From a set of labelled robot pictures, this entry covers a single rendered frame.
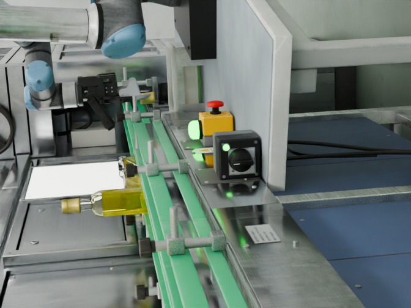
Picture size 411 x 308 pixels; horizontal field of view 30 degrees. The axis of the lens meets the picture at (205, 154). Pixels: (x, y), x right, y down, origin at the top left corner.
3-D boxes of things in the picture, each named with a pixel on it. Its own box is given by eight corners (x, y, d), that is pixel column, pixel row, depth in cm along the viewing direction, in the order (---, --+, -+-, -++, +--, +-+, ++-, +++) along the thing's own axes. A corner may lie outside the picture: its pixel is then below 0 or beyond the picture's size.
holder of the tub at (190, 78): (198, 128, 242) (174, 129, 241) (194, 40, 236) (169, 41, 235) (206, 139, 226) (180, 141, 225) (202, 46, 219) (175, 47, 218)
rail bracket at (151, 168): (188, 169, 164) (125, 174, 162) (186, 135, 162) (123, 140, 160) (190, 174, 160) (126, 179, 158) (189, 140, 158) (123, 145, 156)
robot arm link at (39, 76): (21, 49, 214) (27, 68, 224) (24, 85, 210) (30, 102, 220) (50, 46, 215) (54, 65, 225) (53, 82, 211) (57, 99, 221)
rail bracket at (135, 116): (161, 150, 223) (118, 153, 222) (158, 93, 219) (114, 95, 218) (162, 152, 220) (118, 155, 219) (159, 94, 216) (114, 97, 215)
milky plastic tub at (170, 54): (196, 111, 241) (169, 113, 240) (193, 40, 236) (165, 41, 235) (204, 122, 224) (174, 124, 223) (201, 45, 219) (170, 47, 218)
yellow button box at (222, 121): (230, 138, 183) (199, 140, 182) (229, 107, 181) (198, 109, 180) (235, 145, 176) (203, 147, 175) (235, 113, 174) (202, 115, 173)
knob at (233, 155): (251, 170, 148) (255, 174, 145) (228, 171, 147) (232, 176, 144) (251, 146, 147) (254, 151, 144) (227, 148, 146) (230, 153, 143)
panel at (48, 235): (124, 167, 282) (30, 173, 277) (124, 159, 281) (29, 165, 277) (139, 254, 195) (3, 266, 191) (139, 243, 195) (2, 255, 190)
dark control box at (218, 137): (254, 167, 156) (213, 170, 155) (253, 129, 154) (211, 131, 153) (263, 178, 148) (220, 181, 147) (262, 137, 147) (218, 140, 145)
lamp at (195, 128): (200, 137, 180) (187, 137, 180) (199, 118, 179) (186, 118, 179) (202, 140, 176) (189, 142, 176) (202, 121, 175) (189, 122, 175)
